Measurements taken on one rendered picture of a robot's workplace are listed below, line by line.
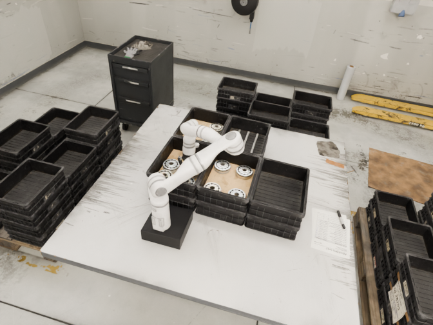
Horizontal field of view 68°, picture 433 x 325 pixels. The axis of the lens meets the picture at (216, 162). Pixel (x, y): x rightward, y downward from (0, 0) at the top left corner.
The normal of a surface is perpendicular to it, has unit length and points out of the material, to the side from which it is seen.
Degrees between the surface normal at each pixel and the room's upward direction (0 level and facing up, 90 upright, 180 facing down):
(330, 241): 0
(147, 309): 0
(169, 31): 90
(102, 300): 0
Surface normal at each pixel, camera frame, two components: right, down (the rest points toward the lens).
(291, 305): 0.08, -0.76
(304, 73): -0.25, 0.61
